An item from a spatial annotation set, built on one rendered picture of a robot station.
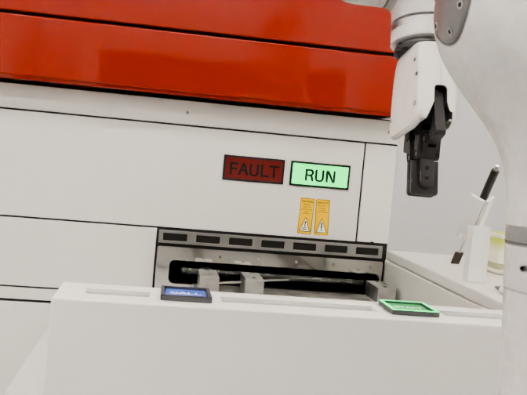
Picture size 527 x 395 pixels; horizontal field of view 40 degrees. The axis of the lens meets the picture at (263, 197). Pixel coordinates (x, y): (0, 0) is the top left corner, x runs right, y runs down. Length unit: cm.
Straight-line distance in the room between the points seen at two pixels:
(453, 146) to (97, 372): 246
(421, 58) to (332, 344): 33
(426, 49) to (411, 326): 31
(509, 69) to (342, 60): 87
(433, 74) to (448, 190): 228
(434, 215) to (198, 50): 190
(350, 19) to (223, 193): 40
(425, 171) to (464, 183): 228
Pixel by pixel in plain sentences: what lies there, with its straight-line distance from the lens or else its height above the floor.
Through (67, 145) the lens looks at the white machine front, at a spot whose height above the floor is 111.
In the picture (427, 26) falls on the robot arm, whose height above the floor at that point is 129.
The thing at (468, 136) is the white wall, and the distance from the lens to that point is 313.
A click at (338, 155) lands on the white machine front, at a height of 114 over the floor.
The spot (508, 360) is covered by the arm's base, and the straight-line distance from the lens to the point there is 60.
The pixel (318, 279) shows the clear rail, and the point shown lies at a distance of 144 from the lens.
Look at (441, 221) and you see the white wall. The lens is 310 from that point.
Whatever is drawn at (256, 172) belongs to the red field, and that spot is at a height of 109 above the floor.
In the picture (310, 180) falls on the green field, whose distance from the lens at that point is 142.
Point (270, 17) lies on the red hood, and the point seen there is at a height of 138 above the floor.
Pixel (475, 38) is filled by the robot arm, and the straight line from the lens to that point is 54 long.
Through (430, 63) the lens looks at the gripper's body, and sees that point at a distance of 85.
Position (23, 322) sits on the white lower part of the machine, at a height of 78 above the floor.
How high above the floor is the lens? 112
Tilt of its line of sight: 3 degrees down
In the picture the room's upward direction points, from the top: 5 degrees clockwise
